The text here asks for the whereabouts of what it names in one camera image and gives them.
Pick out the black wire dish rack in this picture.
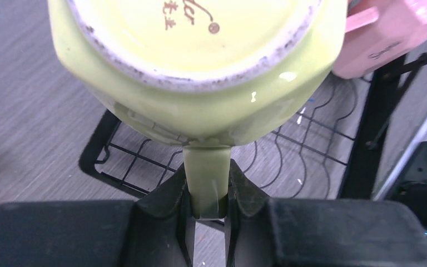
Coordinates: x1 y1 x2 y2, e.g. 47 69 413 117
78 52 427 199

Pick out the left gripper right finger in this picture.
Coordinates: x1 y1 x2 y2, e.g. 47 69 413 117
225 161 427 266

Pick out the light pink mug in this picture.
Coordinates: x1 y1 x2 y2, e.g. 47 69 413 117
332 1 427 79

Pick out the lime green mug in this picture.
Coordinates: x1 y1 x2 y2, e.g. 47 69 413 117
47 0 349 220

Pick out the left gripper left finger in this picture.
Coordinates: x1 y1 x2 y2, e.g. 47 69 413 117
0 167 195 266

